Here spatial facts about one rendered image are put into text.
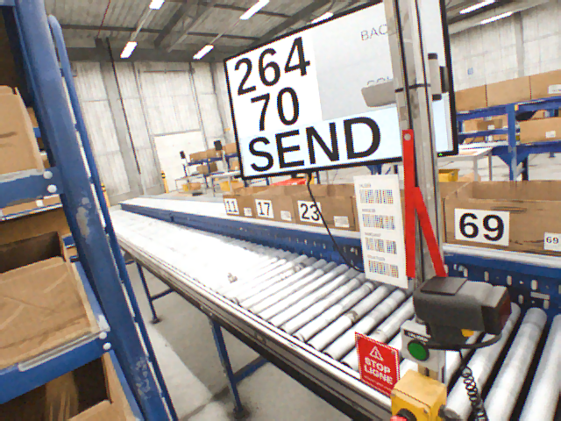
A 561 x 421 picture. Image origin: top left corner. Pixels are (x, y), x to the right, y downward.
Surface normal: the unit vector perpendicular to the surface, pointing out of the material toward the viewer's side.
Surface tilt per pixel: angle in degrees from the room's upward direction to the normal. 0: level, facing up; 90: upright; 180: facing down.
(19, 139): 90
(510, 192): 90
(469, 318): 90
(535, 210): 90
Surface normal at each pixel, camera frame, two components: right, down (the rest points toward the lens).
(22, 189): 0.63, 0.05
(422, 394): -0.18, -0.96
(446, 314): -0.75, 0.27
